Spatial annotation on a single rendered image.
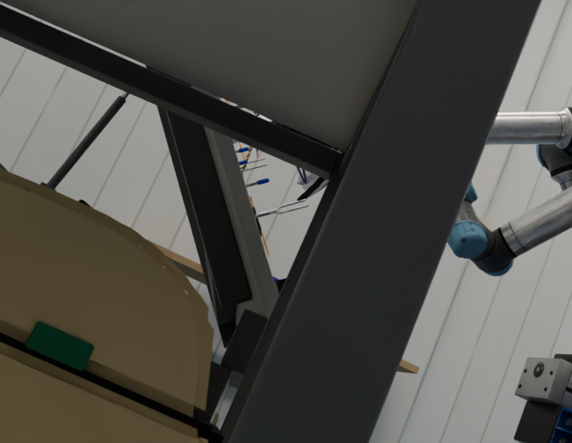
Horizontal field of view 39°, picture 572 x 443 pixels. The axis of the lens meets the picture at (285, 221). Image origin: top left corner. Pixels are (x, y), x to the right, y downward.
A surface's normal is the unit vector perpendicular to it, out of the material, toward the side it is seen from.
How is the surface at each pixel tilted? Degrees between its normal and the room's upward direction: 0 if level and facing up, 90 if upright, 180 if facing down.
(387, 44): 180
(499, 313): 90
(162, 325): 90
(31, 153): 90
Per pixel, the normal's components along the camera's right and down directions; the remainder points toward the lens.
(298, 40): -0.40, 0.89
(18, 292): 0.12, -0.19
